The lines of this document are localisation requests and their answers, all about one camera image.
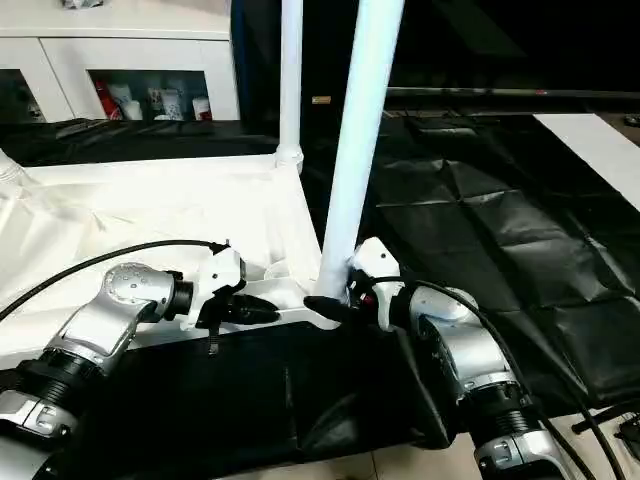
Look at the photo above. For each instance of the white plastic table top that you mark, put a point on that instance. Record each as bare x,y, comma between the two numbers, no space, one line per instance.
150,200

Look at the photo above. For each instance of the white plastic table leg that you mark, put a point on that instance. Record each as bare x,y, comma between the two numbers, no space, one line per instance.
7,167
291,75
360,125

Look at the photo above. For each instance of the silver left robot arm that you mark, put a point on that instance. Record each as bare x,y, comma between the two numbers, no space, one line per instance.
110,315

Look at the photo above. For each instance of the blue upright panel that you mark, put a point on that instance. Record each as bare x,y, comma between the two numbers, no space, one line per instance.
240,60

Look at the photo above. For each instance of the long black rod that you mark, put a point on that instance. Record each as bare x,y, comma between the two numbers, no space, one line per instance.
525,92

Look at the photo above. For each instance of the black metal stand leg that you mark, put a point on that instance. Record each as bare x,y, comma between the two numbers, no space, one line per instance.
605,417

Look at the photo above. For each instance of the white paper sheet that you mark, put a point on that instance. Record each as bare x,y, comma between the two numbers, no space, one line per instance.
595,150

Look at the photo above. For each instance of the white glass-door cabinet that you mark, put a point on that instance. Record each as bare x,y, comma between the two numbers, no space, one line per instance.
125,45

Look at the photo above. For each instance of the crumpled silver bag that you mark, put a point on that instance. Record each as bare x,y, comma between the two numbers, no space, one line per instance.
82,3

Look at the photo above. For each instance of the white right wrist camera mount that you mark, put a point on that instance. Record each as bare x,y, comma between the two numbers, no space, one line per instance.
382,270

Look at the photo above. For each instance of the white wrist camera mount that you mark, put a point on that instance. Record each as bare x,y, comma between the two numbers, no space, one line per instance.
220,275
382,270

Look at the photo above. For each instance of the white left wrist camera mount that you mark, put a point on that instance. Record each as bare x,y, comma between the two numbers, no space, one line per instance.
220,275

